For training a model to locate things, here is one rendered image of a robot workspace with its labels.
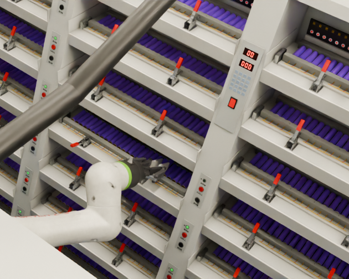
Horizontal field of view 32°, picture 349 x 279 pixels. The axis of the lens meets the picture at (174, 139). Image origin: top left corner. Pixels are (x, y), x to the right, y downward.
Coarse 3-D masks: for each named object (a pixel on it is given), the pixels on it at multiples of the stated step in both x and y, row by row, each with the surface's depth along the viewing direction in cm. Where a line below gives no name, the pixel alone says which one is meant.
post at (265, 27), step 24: (264, 0) 170; (288, 0) 167; (264, 24) 172; (288, 24) 177; (264, 48) 174; (240, 120) 184; (216, 144) 191; (240, 144) 194; (216, 168) 193; (192, 192) 201; (216, 192) 197; (192, 216) 203; (192, 240) 206
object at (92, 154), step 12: (72, 108) 235; (60, 120) 230; (48, 132) 230; (60, 132) 227; (72, 132) 228; (84, 156) 223; (96, 156) 220; (108, 156) 221; (144, 192) 212; (156, 192) 210; (168, 192) 211; (156, 204) 212; (168, 204) 208; (180, 204) 204
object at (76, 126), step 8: (64, 120) 229; (72, 120) 229; (80, 128) 226; (80, 136) 225; (96, 136) 224; (104, 144) 222; (112, 144) 222; (112, 152) 221; (120, 152) 219; (168, 184) 211; (176, 184) 211; (184, 192) 209
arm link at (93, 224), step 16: (96, 208) 178; (112, 208) 179; (32, 224) 167; (48, 224) 169; (64, 224) 172; (80, 224) 174; (96, 224) 176; (112, 224) 179; (48, 240) 169; (64, 240) 172; (80, 240) 176; (96, 240) 179
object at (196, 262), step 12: (204, 252) 213; (216, 252) 214; (228, 252) 215; (192, 264) 212; (204, 264) 212; (216, 264) 212; (228, 264) 211; (240, 264) 214; (192, 276) 211; (204, 276) 209; (216, 276) 210; (228, 276) 210; (240, 276) 208; (252, 276) 209; (264, 276) 209
